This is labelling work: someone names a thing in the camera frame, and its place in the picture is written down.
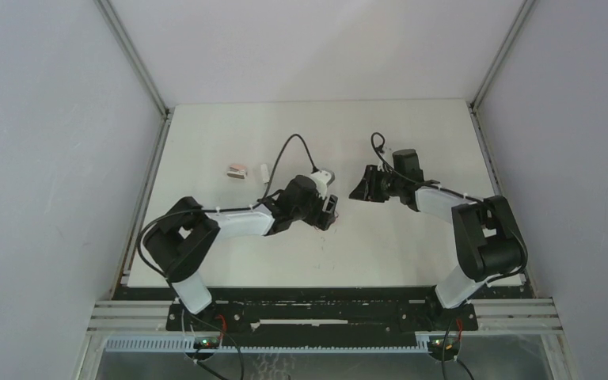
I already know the white cable duct strip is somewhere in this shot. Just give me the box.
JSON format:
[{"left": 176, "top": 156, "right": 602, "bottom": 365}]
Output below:
[{"left": 104, "top": 336, "right": 431, "bottom": 354}]

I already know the controller board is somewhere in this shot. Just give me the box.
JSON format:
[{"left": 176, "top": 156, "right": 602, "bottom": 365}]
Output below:
[
  {"left": 193, "top": 338, "right": 221, "bottom": 350},
  {"left": 431, "top": 339, "right": 458, "bottom": 351}
]

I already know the left controller board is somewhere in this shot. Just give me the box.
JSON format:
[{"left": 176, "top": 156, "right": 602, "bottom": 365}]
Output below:
[{"left": 193, "top": 338, "right": 221, "bottom": 350}]

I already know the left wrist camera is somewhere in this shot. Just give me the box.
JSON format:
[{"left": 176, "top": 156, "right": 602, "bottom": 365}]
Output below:
[{"left": 310, "top": 169, "right": 335, "bottom": 193}]

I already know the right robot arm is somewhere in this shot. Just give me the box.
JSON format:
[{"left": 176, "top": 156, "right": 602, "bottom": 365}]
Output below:
[{"left": 349, "top": 149, "right": 528, "bottom": 329}]

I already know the right controller board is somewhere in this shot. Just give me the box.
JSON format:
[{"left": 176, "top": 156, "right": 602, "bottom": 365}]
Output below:
[{"left": 431, "top": 339, "right": 458, "bottom": 351}]

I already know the pink stapler top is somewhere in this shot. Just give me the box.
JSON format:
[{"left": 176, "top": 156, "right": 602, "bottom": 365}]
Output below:
[{"left": 226, "top": 164, "right": 248, "bottom": 180}]

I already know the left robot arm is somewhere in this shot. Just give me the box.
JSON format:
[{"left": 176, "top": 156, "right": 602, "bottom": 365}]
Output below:
[{"left": 137, "top": 169, "right": 338, "bottom": 330}]

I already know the white stapler base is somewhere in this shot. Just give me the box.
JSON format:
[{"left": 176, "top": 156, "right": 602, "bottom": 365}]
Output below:
[{"left": 260, "top": 164, "right": 271, "bottom": 184}]

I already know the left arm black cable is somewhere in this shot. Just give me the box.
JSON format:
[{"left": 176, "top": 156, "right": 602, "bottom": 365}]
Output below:
[{"left": 135, "top": 133, "right": 321, "bottom": 279}]

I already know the right aluminium frame post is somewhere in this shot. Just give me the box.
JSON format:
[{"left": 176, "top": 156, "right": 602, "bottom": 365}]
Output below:
[{"left": 469, "top": 0, "right": 539, "bottom": 114}]

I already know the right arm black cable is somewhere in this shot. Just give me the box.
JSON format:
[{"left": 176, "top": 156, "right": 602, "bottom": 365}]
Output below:
[{"left": 370, "top": 131, "right": 529, "bottom": 287}]

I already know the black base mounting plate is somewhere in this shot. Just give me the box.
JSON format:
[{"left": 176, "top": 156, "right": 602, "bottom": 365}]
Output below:
[{"left": 165, "top": 287, "right": 479, "bottom": 348}]

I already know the aluminium frame post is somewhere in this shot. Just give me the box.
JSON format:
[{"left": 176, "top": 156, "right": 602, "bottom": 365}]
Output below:
[
  {"left": 469, "top": 0, "right": 539, "bottom": 114},
  {"left": 93, "top": 0, "right": 170, "bottom": 119}
]

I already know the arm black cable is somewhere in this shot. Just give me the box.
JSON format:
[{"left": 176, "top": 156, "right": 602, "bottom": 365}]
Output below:
[
  {"left": 135, "top": 133, "right": 321, "bottom": 279},
  {"left": 370, "top": 131, "right": 529, "bottom": 287}
]

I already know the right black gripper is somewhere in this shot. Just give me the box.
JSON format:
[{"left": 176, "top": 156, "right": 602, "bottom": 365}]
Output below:
[{"left": 349, "top": 165, "right": 403, "bottom": 203}]

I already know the left aluminium frame post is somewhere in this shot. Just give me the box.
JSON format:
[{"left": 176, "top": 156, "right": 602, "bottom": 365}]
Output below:
[{"left": 93, "top": 0, "right": 170, "bottom": 119}]

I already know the front aluminium rail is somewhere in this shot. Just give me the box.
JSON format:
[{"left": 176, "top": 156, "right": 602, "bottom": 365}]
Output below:
[{"left": 88, "top": 298, "right": 564, "bottom": 335}]

